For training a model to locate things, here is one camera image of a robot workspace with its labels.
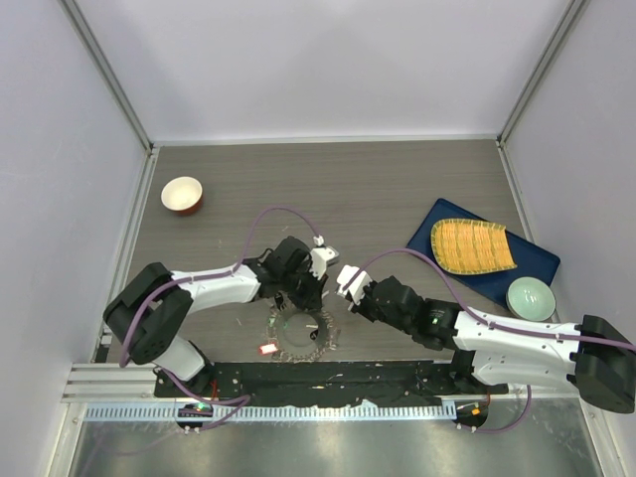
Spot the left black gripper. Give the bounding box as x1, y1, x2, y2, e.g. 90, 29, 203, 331
280, 262, 327, 312

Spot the red key tag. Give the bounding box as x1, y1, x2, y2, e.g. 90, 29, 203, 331
258, 343, 278, 356

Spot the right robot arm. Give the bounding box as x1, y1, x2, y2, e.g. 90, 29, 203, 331
338, 273, 635, 413

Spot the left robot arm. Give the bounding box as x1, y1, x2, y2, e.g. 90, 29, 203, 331
102, 237, 339, 397

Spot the yellow bamboo basket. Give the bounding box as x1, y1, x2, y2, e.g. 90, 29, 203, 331
430, 219, 517, 276

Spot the black mounting plate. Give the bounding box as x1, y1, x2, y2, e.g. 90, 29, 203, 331
185, 360, 509, 408

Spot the red white bowl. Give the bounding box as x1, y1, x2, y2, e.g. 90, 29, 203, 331
160, 176, 204, 216

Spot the pale green bowl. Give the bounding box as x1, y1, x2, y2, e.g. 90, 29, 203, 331
506, 276, 557, 322

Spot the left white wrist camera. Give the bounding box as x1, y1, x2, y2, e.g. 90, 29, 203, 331
310, 236, 340, 279

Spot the white slotted cable duct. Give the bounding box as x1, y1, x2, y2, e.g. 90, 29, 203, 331
83, 401, 456, 423

